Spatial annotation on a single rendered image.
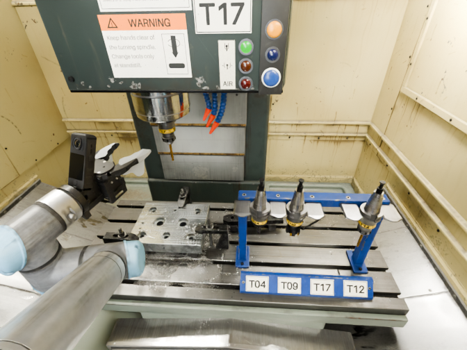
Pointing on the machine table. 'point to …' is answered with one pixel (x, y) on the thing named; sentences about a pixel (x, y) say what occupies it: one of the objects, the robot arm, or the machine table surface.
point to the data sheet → (144, 5)
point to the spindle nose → (160, 106)
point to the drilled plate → (177, 236)
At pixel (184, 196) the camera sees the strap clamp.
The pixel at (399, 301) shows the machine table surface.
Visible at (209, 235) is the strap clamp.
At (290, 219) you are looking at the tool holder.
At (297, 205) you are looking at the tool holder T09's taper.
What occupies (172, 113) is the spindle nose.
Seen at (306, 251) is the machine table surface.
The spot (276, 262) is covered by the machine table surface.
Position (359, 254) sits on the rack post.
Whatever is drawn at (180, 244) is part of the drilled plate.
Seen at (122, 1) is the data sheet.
